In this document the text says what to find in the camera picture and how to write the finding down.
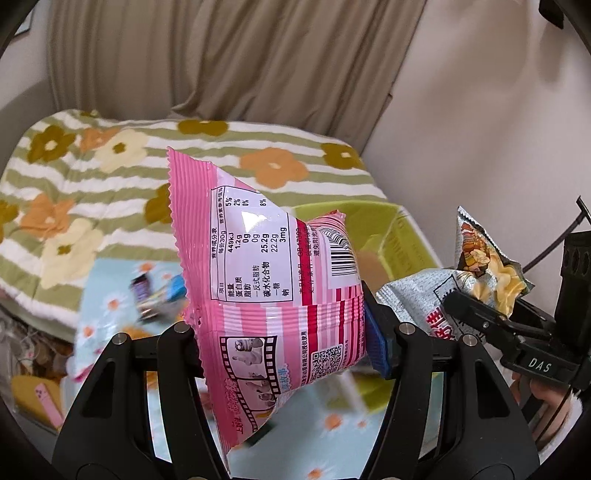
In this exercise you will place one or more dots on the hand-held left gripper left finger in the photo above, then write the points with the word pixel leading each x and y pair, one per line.
pixel 178 353

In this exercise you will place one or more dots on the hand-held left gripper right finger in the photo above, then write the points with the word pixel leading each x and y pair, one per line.
pixel 379 344

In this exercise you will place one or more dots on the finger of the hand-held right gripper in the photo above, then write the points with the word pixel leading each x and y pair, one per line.
pixel 475 316
pixel 533 316

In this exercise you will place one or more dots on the silver cartoon snack packet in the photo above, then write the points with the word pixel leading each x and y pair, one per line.
pixel 418 295

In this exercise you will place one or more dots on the yellow-green cardboard box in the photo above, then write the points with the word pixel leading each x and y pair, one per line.
pixel 392 235

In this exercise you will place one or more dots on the pink striped snack packet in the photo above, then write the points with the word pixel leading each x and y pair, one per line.
pixel 258 277

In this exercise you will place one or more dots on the person's right forearm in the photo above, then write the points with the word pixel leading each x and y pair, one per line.
pixel 565 429

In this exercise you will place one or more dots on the person's right hand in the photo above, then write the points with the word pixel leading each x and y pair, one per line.
pixel 551 406

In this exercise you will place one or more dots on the blue snack packet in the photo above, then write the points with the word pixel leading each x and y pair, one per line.
pixel 174 288

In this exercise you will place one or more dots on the purple snack packet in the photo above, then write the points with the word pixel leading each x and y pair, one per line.
pixel 143 295

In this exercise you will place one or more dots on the light blue floral sheet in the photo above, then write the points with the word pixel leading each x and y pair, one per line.
pixel 106 323

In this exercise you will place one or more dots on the pink phone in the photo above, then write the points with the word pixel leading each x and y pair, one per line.
pixel 50 405

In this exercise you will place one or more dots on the yellow box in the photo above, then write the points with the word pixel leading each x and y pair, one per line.
pixel 25 397

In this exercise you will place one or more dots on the green striped floral blanket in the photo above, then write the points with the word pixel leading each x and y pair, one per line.
pixel 92 194

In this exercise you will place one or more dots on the beige curtain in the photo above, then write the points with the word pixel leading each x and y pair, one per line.
pixel 207 55

